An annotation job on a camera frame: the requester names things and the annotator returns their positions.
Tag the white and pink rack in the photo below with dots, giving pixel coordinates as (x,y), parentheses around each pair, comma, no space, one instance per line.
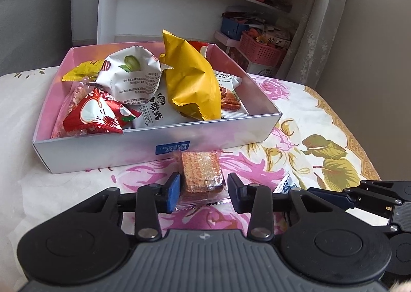
(224,39)

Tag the patterned box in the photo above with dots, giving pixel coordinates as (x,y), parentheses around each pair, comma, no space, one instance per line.
(236,59)

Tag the red foil snack packet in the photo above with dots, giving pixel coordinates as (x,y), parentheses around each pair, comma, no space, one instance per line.
(199,47)
(93,115)

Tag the grey sofa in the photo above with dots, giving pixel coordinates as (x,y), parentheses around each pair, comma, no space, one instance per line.
(32,22)

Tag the large pink plastic basket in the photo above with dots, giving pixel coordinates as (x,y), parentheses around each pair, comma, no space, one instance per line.
(261,51)

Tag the floral tablecloth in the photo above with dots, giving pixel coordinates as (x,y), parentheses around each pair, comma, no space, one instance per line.
(321,112)

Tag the large yellow snack packet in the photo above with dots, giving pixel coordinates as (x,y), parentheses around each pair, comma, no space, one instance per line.
(189,76)

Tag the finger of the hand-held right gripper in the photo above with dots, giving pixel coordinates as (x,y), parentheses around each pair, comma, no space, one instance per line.
(334,198)

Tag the clear wafer biscuit packet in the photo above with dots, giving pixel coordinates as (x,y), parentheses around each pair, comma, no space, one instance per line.
(199,170)

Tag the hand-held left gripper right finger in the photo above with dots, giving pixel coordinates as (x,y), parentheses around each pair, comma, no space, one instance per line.
(234,192)

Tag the white lace curtain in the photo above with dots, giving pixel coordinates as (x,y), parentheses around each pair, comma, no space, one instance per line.
(318,22)

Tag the white and blue biscuit packet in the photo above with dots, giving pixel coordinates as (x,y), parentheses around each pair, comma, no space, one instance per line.
(160,113)

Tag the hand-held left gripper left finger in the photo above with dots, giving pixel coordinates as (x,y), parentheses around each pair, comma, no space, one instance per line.
(173,192)

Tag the small white pecan packet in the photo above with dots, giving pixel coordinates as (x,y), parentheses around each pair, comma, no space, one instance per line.
(231,99)

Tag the pink and silver cardboard box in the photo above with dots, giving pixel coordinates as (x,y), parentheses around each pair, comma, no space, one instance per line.
(96,153)

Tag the large white nut packet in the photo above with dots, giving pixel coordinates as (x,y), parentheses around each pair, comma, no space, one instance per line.
(135,83)

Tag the blue storage box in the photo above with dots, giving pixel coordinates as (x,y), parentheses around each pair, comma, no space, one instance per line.
(232,28)

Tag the small blue and white packet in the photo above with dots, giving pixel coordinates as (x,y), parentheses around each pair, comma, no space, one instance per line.
(285,186)

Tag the clear pink nougat packet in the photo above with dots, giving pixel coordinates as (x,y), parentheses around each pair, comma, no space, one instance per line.
(60,118)

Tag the white bookshelf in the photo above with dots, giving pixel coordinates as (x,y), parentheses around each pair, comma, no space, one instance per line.
(109,12)

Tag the small yellow snack packet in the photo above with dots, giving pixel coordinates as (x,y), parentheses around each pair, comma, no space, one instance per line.
(85,70)

